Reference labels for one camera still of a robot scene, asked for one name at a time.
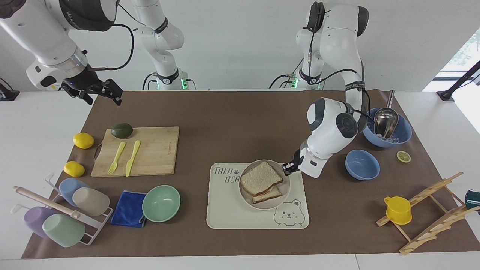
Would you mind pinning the beige cup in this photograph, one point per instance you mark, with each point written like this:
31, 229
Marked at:
91, 201

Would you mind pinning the green avocado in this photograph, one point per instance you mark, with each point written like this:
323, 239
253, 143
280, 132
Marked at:
122, 131

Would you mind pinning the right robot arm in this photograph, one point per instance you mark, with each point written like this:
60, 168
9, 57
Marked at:
41, 33

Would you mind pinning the wooden cutting board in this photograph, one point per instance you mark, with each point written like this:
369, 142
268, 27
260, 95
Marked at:
157, 153

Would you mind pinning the mint green cup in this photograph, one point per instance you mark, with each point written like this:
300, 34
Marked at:
63, 230

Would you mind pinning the cream tray with bear print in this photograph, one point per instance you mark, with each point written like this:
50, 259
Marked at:
228, 210

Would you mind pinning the purple cup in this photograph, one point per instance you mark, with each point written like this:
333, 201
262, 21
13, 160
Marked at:
34, 222

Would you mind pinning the large blue bowl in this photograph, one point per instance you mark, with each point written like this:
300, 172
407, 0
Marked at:
405, 131

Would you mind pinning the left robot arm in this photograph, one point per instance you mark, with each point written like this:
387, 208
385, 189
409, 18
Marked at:
335, 123

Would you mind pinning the yellow lemon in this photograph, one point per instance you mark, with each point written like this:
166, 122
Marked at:
83, 140
74, 169

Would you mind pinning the beige round plate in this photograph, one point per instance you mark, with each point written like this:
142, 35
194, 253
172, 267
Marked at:
285, 187

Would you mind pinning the yellow plastic fork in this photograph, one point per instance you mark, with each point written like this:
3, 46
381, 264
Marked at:
117, 156

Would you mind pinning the blue cup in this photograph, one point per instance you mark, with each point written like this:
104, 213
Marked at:
68, 187

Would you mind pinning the blue cloth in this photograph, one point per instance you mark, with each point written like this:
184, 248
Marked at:
128, 209

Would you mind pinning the lemon slice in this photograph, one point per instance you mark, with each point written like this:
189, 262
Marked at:
403, 156

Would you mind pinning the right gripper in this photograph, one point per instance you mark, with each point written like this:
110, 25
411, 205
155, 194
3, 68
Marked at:
83, 78

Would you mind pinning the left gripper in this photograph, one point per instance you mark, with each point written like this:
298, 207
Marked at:
298, 158

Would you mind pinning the ice cubes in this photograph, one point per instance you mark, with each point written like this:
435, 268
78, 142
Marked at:
392, 140

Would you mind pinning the metal scoop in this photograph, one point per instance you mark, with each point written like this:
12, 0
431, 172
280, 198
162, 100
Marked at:
386, 120

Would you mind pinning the wooden dish rack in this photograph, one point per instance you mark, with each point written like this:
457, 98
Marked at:
431, 189

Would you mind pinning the yellow plastic knife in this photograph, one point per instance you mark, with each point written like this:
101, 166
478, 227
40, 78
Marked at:
132, 157

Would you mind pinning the small bread slice with filling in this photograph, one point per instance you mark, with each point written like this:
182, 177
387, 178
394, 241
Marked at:
268, 195

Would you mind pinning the large bread slice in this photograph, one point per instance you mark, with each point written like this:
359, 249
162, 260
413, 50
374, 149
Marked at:
260, 178

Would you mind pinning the dark green cup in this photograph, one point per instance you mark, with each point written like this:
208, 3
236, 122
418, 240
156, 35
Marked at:
473, 201

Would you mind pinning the black stand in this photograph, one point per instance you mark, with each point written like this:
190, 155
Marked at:
7, 93
459, 80

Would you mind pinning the mint green bowl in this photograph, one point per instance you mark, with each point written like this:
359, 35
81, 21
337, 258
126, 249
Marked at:
161, 203

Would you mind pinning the small blue bowl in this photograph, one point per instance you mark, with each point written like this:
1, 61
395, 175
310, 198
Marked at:
362, 165

